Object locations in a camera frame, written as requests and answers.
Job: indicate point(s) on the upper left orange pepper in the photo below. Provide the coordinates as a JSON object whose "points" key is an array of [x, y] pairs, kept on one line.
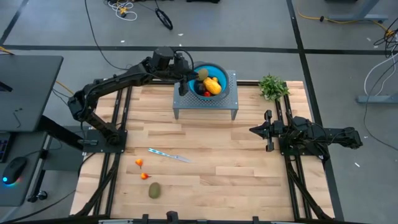
{"points": [[139, 162]]}

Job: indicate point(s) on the small red pear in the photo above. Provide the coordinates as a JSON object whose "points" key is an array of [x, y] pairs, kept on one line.
{"points": [[207, 93]]}

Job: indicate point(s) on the black keyboard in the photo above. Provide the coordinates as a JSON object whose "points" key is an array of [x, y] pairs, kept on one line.
{"points": [[3, 147]]}

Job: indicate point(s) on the green potted plant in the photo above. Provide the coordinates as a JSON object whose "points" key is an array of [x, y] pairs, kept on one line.
{"points": [[273, 88]]}

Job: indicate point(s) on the black computer mouse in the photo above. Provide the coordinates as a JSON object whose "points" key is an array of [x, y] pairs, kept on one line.
{"points": [[14, 169]]}

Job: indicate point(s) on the small orange pear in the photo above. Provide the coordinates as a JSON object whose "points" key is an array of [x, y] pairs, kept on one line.
{"points": [[144, 176]]}

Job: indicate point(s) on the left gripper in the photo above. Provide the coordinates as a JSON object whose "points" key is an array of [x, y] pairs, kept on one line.
{"points": [[183, 65]]}

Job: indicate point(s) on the brown kiwi fruit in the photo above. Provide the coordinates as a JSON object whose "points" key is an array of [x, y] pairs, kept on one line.
{"points": [[203, 74], [154, 190]]}

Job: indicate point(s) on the black caster wheel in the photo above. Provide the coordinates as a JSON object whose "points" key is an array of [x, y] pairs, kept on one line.
{"points": [[42, 195]]}

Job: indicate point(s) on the grey perforated metal stand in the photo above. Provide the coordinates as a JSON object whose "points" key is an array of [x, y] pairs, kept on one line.
{"points": [[205, 105]]}

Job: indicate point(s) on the black aluminium table frame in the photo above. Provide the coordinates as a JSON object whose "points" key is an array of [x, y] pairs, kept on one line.
{"points": [[155, 82]]}

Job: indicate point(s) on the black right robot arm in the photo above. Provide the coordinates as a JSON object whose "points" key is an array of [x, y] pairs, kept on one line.
{"points": [[326, 135]]}

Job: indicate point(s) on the grey desk foot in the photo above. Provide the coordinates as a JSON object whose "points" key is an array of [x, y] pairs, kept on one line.
{"points": [[379, 99]]}

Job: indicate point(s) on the dark grey desk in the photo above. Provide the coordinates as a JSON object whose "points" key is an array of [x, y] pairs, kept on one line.
{"points": [[28, 93]]}

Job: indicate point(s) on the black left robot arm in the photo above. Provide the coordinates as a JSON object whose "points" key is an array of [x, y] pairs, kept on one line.
{"points": [[102, 85]]}

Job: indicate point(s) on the grey side table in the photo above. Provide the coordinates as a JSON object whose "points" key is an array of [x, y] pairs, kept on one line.
{"points": [[18, 196]]}

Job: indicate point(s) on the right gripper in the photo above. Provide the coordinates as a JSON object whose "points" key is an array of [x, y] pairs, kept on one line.
{"points": [[276, 130]]}

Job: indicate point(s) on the grey desk base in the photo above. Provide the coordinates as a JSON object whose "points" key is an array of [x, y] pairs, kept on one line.
{"points": [[357, 17]]}

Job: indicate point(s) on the dark plum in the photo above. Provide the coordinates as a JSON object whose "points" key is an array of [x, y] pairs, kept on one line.
{"points": [[199, 87]]}

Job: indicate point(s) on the yellow mango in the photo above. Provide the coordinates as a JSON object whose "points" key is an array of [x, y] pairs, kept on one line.
{"points": [[213, 86]]}

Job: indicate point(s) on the blue collapsible bowl grey rim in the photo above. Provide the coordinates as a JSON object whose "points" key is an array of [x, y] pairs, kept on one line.
{"points": [[222, 74]]}

